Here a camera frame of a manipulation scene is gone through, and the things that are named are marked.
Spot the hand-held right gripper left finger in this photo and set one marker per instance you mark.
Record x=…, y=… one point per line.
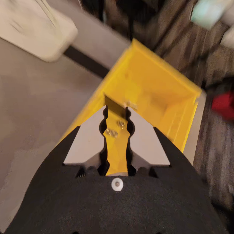
x=86, y=144

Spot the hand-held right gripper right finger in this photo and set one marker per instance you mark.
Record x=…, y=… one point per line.
x=146, y=146

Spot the yellow plastic bin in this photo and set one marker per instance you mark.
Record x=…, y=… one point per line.
x=155, y=87

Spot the steel hex nut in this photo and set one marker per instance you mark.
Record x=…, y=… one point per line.
x=111, y=132

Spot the red plastic bin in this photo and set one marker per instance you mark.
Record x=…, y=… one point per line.
x=223, y=106

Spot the wooden document stand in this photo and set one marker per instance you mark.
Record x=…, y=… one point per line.
x=36, y=36

